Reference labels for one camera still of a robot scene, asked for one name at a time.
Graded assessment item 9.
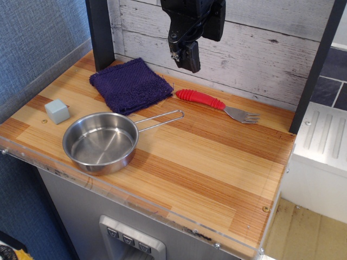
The black left frame post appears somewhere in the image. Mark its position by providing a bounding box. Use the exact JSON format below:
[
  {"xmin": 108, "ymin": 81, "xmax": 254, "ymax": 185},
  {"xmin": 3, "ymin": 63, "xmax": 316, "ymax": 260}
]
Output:
[{"xmin": 85, "ymin": 0, "xmax": 115, "ymax": 71}]

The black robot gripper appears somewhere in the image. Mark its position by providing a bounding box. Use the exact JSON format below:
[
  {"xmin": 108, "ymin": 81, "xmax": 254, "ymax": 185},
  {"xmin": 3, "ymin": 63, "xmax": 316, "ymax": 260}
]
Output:
[{"xmin": 160, "ymin": 0, "xmax": 226, "ymax": 73}]

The light grey cube block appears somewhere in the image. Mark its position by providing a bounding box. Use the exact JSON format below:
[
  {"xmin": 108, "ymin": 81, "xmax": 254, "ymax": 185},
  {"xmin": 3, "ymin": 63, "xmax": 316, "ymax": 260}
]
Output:
[{"xmin": 44, "ymin": 99, "xmax": 70, "ymax": 125}]

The silver dispenser panel with buttons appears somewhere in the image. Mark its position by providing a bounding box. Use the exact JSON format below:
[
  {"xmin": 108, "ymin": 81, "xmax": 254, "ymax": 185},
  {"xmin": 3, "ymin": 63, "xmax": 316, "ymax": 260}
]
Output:
[{"xmin": 99, "ymin": 215, "xmax": 166, "ymax": 259}]

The red handled fork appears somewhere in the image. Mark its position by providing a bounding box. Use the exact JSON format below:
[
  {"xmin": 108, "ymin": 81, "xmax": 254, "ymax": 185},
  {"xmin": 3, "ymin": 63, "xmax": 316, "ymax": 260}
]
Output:
[{"xmin": 176, "ymin": 89, "xmax": 260, "ymax": 124}]

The purple folded towel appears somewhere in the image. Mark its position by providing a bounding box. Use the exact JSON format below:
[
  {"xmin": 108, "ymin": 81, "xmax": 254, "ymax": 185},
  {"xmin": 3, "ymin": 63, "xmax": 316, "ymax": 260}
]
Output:
[{"xmin": 89, "ymin": 58, "xmax": 174, "ymax": 115}]

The white toy sink counter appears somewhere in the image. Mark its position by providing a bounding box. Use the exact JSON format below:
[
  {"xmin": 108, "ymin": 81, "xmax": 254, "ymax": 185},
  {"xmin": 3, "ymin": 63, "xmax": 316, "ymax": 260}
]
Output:
[{"xmin": 281, "ymin": 102, "xmax": 346, "ymax": 222}]

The clear acrylic table edge guard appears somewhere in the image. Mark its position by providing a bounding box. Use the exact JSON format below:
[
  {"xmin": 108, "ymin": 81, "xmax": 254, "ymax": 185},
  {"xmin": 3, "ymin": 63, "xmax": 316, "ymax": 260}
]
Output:
[{"xmin": 1, "ymin": 132, "xmax": 294, "ymax": 259}]

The black right frame post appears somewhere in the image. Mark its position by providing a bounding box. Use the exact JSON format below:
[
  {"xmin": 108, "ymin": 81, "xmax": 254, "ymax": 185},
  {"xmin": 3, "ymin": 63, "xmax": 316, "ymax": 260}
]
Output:
[{"xmin": 289, "ymin": 0, "xmax": 346, "ymax": 134}]

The black frame post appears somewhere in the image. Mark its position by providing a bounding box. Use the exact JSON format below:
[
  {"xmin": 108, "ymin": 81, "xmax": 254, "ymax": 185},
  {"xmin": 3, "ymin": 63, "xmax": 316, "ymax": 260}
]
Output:
[
  {"xmin": 85, "ymin": 0, "xmax": 115, "ymax": 71},
  {"xmin": 289, "ymin": 0, "xmax": 346, "ymax": 134}
]

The stainless steel saucepan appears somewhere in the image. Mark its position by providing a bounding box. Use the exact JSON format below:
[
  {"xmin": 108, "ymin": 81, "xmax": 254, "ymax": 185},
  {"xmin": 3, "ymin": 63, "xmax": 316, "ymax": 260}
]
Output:
[{"xmin": 62, "ymin": 110, "xmax": 184, "ymax": 176}]

